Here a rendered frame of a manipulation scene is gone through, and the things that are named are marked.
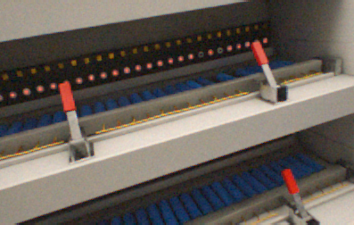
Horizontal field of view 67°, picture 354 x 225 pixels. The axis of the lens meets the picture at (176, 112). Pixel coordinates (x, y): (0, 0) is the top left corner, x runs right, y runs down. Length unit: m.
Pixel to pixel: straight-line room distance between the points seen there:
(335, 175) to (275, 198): 0.12
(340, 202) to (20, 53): 0.58
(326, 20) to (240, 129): 0.27
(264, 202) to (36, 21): 0.40
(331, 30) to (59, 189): 0.47
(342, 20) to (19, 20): 0.46
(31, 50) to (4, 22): 0.19
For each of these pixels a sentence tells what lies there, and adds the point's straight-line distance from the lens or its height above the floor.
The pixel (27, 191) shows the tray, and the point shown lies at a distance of 0.33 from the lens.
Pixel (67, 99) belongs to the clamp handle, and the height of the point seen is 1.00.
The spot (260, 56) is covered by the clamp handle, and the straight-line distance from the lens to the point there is 0.40.
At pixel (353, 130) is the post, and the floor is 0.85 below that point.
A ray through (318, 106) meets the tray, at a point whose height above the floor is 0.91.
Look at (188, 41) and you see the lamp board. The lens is 0.50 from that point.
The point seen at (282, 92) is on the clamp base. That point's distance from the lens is 0.40.
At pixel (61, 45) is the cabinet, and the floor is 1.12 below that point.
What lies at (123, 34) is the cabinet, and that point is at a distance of 0.53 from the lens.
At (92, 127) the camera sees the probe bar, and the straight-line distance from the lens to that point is 0.37.
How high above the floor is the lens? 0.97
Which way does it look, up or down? 2 degrees down
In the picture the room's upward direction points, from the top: 14 degrees counter-clockwise
